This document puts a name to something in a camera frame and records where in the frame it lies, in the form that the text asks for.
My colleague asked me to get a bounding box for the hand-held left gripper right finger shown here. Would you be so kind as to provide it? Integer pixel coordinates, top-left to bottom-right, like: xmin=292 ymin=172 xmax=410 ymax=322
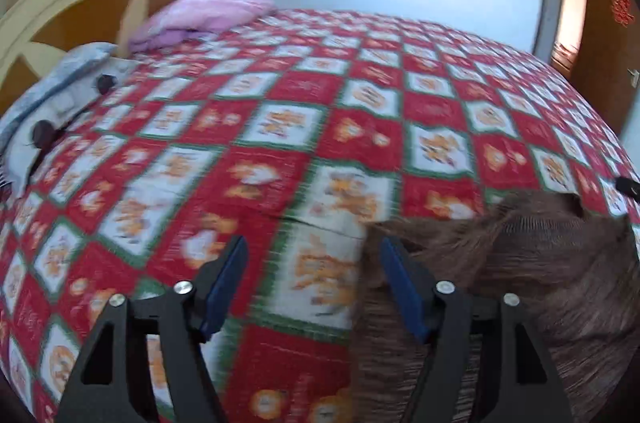
xmin=378 ymin=237 xmax=576 ymax=423

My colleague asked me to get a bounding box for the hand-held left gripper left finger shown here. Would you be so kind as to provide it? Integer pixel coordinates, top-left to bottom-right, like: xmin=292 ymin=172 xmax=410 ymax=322
xmin=59 ymin=235 xmax=249 ymax=423

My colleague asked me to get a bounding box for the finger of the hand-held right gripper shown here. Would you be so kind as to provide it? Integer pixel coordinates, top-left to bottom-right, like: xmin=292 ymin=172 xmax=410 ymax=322
xmin=616 ymin=177 xmax=640 ymax=204

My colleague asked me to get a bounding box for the brown knitted sweater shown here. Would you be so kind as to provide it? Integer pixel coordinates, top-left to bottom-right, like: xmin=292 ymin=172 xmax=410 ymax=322
xmin=350 ymin=190 xmax=640 ymax=423

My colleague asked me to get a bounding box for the brown wooden door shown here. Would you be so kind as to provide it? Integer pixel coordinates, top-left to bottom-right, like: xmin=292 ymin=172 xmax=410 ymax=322
xmin=570 ymin=0 xmax=640 ymax=136

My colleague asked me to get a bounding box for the red paper door decoration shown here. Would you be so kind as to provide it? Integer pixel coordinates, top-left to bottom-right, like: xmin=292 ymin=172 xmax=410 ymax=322
xmin=612 ymin=0 xmax=636 ymax=26

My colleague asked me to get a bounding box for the red checked printed bedspread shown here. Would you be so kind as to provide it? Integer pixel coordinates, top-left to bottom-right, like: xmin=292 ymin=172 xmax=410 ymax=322
xmin=0 ymin=8 xmax=640 ymax=423

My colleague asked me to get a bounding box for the white pillow with dark dots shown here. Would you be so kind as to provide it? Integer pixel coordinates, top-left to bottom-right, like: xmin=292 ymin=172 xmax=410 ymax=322
xmin=0 ymin=58 xmax=136 ymax=198

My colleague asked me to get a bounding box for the grey floral pillow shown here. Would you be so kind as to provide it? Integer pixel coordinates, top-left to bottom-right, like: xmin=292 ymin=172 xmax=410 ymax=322
xmin=0 ymin=43 xmax=118 ymax=138

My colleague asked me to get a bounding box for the pink pillow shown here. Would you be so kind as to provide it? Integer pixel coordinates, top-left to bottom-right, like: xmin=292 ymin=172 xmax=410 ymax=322
xmin=127 ymin=0 xmax=278 ymax=54

